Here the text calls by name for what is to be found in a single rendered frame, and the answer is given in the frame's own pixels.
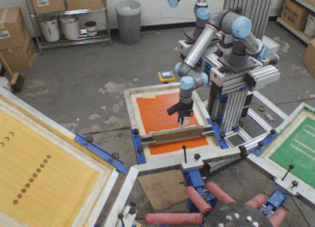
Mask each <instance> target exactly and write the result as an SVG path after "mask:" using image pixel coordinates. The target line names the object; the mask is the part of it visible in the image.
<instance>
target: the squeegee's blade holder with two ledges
mask: <svg viewBox="0 0 315 227"><path fill-rule="evenodd" d="M197 137H200V136H199V135H195V136H190V137H183V138H179V139H172V140H166V141H159V142H157V144H161V143H167V142H174V141H180V140H186V139H193V138H197Z"/></svg>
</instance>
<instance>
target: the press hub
mask: <svg viewBox="0 0 315 227"><path fill-rule="evenodd" d="M203 227H274V226H273V224H272V223H271V222H270V221H269V219H268V218H267V217H266V216H265V215H264V214H263V213H262V212H261V211H260V210H258V209H256V208H254V207H252V206H250V205H248V204H245V203H241V202H229V203H225V204H222V205H219V206H217V207H215V208H214V209H213V210H212V211H211V212H210V213H209V215H208V216H207V218H206V221H205V224H204V226H203Z"/></svg>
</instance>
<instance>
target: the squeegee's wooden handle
mask: <svg viewBox="0 0 315 227"><path fill-rule="evenodd" d="M201 132H204V127H203V125H200V126H193V127H187V128H179V129H173V130H169V131H162V132H155V133H152V141H155V140H156V143H157V142H159V141H166V140H172V139H179V138H183V137H190V136H195V135H199V136H201Z"/></svg>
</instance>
